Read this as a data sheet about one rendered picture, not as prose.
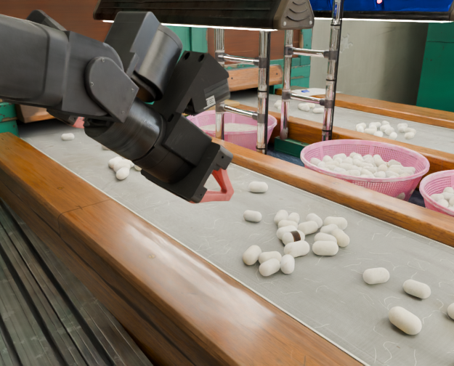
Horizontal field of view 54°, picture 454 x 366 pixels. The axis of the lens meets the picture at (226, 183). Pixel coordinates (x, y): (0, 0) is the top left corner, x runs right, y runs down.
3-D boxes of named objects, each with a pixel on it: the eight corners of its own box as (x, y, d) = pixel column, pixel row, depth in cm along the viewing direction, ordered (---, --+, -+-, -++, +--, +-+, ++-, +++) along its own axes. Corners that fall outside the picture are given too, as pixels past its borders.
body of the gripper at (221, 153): (176, 133, 54) (132, 100, 49) (232, 153, 47) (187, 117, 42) (150, 179, 53) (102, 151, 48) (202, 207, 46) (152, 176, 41)
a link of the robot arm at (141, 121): (145, 107, 49) (96, 70, 44) (181, 104, 45) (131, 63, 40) (121, 164, 47) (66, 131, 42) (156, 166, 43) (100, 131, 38)
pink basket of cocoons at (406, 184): (412, 235, 83) (421, 188, 80) (280, 206, 95) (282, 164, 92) (428, 187, 105) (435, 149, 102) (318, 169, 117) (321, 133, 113)
